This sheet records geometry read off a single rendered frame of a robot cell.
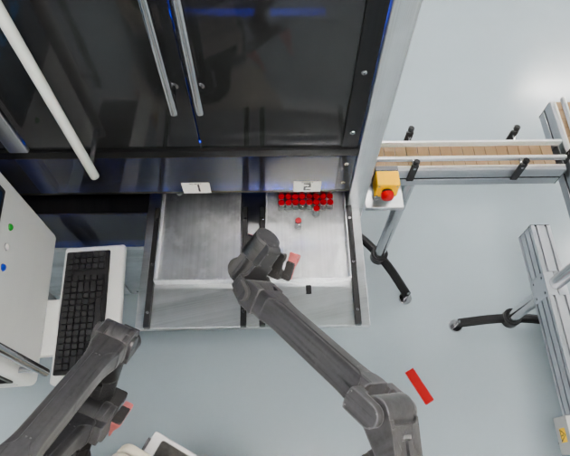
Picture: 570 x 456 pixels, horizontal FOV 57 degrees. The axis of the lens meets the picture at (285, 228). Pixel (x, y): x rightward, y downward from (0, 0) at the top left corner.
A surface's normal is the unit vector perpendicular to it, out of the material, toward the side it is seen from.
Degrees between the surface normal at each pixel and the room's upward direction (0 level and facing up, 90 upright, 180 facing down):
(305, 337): 46
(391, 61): 90
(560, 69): 0
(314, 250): 0
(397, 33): 90
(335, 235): 0
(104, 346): 41
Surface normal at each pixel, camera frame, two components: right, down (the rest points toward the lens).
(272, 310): -0.60, -0.13
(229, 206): 0.00, -0.46
